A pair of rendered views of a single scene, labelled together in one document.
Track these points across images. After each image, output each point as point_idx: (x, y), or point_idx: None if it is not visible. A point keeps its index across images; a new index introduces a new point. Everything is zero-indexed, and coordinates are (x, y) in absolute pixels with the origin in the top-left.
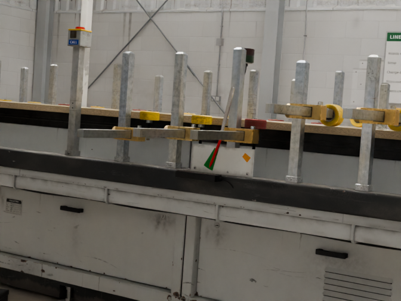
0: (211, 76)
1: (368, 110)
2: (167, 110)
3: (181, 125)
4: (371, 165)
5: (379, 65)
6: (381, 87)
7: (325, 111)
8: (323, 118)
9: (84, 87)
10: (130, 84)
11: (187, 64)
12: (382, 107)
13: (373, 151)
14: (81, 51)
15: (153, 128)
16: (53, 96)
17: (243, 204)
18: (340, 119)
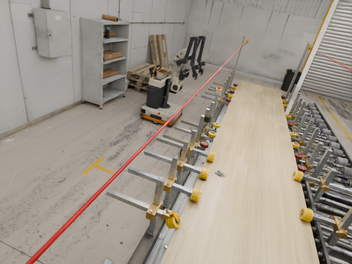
0: (312, 122)
1: (159, 156)
2: None
3: (202, 132)
4: (178, 179)
5: (186, 145)
6: (330, 169)
7: (189, 152)
8: (188, 153)
9: (289, 106)
10: (210, 112)
11: (208, 113)
12: (324, 180)
13: (180, 175)
14: (216, 96)
15: (181, 128)
16: (293, 105)
17: None
18: (209, 160)
